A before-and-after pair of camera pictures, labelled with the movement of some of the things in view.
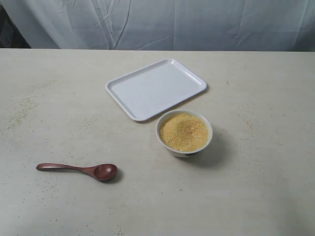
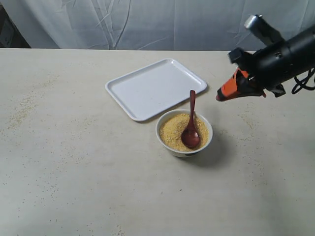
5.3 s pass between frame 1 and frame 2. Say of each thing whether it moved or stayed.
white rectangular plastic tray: stayed
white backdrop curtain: stayed
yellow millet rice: stayed
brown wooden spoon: moved
